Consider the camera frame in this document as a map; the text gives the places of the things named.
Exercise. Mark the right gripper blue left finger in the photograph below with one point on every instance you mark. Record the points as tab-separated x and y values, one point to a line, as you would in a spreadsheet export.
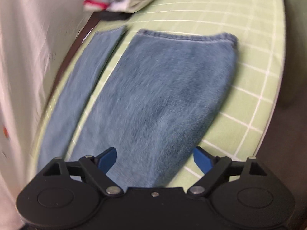
95	170

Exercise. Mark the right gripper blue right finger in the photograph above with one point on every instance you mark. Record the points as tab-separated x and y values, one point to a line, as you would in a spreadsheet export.
214	169

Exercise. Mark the blue denim jeans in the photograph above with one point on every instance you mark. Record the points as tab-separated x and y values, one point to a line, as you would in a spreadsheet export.
154	108

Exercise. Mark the folded black garment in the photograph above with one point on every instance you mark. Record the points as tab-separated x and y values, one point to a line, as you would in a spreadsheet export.
113	16

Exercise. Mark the grey carrot print fabric wardrobe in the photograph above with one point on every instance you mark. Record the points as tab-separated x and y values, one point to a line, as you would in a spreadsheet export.
35	38

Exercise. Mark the green grid bed sheet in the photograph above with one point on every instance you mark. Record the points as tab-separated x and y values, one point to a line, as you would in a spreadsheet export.
240	126

